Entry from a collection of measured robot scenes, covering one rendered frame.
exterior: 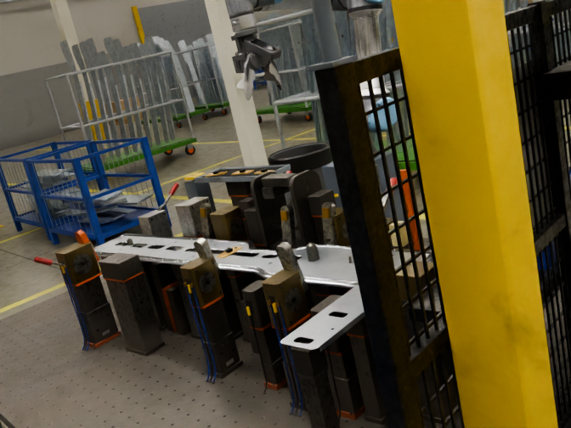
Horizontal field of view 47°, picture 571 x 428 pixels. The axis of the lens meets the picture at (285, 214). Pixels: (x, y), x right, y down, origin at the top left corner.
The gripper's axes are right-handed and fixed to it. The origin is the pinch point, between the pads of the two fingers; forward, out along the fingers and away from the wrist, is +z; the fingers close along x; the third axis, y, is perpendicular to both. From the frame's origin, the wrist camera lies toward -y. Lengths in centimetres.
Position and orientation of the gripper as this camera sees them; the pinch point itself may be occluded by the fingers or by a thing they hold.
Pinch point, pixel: (267, 95)
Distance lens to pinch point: 203.9
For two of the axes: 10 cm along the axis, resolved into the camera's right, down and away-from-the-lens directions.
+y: -7.1, 0.1, 7.1
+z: 2.5, 9.4, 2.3
